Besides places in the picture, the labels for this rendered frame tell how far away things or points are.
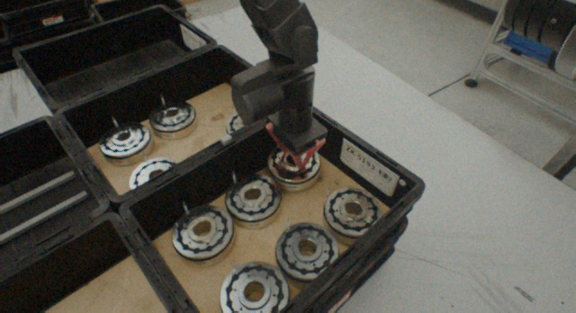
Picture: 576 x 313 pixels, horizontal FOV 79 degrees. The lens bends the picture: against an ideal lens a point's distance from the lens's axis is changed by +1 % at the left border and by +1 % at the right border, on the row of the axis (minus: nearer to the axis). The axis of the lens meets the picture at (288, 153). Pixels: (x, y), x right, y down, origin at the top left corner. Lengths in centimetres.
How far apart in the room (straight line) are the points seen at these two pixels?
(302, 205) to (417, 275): 28
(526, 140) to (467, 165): 137
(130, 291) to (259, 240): 22
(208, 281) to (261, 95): 31
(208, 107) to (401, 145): 52
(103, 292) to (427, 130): 86
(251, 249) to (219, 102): 41
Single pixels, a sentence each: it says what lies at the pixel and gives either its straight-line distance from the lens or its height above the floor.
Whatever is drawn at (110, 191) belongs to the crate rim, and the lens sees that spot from 63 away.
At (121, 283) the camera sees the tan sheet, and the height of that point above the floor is 83.
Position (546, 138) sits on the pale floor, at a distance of 243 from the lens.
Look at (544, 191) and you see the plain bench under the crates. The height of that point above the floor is 70.
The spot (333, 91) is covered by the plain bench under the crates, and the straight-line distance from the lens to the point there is 114.
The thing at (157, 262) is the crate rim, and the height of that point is 93.
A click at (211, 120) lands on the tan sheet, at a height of 83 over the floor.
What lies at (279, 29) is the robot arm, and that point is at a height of 116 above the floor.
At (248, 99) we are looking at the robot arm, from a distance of 48.
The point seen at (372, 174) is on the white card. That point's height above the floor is 88.
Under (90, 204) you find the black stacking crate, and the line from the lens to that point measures 76.
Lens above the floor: 138
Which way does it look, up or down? 47 degrees down
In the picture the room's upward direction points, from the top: straight up
